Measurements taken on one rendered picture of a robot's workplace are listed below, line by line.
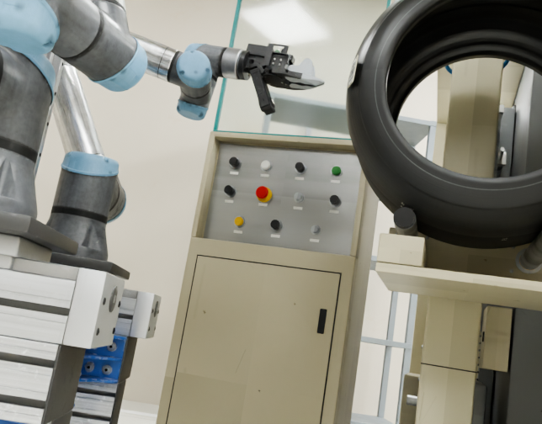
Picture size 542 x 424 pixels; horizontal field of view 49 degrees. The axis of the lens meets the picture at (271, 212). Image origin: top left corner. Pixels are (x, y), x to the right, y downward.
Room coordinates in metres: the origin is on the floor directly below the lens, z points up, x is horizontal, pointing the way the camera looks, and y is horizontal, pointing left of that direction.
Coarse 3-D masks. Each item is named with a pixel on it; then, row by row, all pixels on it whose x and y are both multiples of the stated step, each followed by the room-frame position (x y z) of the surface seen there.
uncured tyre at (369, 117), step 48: (432, 0) 1.12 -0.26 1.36; (480, 0) 1.26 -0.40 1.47; (528, 0) 1.22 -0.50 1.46; (384, 48) 1.15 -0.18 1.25; (432, 48) 1.39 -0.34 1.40; (480, 48) 1.36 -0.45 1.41; (528, 48) 1.33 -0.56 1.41; (384, 96) 1.14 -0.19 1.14; (384, 144) 1.14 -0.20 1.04; (384, 192) 1.21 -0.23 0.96; (432, 192) 1.12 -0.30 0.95; (480, 192) 1.09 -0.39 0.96; (528, 192) 1.06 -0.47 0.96; (480, 240) 1.21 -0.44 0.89; (528, 240) 1.23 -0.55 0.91
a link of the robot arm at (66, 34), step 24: (0, 0) 0.55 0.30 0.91; (24, 0) 0.55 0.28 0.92; (48, 0) 0.56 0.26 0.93; (72, 0) 0.59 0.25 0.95; (0, 24) 0.55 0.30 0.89; (24, 24) 0.55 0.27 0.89; (48, 24) 0.57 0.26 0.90; (72, 24) 0.60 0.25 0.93; (96, 24) 0.63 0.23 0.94; (24, 48) 0.60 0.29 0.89; (48, 48) 0.59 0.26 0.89; (72, 48) 0.63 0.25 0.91
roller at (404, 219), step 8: (400, 208) 1.17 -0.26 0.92; (408, 208) 1.16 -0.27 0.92; (400, 216) 1.16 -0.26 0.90; (408, 216) 1.16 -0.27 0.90; (400, 224) 1.16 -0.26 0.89; (408, 224) 1.16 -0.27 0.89; (416, 224) 1.19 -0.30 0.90; (400, 232) 1.22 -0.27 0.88; (408, 232) 1.20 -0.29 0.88; (416, 232) 1.25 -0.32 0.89
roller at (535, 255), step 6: (540, 234) 1.12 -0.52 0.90; (534, 240) 1.19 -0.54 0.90; (540, 240) 1.13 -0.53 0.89; (528, 246) 1.30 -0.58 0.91; (534, 246) 1.19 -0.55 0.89; (540, 246) 1.15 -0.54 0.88; (528, 252) 1.28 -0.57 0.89; (534, 252) 1.22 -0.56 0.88; (540, 252) 1.19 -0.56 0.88; (522, 258) 1.37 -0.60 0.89; (528, 258) 1.30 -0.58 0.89; (534, 258) 1.26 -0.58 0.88; (540, 258) 1.24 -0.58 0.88; (522, 264) 1.39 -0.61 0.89; (528, 264) 1.35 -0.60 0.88; (534, 264) 1.32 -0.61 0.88
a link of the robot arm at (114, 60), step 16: (96, 0) 0.67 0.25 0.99; (112, 0) 0.68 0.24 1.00; (112, 16) 0.67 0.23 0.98; (112, 32) 0.66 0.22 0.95; (128, 32) 0.69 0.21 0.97; (96, 48) 0.65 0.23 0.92; (112, 48) 0.66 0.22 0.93; (128, 48) 0.69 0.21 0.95; (80, 64) 0.66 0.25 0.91; (96, 64) 0.67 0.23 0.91; (112, 64) 0.68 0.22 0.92; (128, 64) 0.69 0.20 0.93; (144, 64) 0.72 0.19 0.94; (96, 80) 0.71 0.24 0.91; (112, 80) 0.70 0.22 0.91; (128, 80) 0.72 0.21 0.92
